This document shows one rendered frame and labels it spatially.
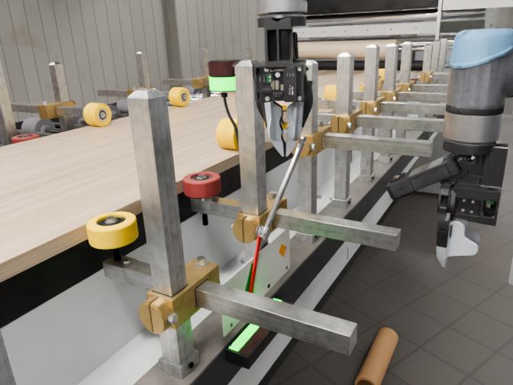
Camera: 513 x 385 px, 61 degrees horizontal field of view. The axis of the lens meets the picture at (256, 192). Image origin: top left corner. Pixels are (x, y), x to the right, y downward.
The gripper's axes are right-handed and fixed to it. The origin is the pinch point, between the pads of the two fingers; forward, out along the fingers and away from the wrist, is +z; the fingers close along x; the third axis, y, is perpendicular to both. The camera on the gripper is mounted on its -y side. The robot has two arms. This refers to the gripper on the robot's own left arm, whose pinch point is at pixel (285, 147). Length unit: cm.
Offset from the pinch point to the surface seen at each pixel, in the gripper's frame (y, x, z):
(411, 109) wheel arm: -74, 32, 7
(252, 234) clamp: -0.4, -6.4, 16.5
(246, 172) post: -3.7, -7.6, 5.6
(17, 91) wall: -350, -322, 30
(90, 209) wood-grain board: 3.7, -35.0, 10.7
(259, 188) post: -3.9, -5.3, 8.7
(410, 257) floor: -153, 50, 101
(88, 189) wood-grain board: -6.5, -41.3, 10.7
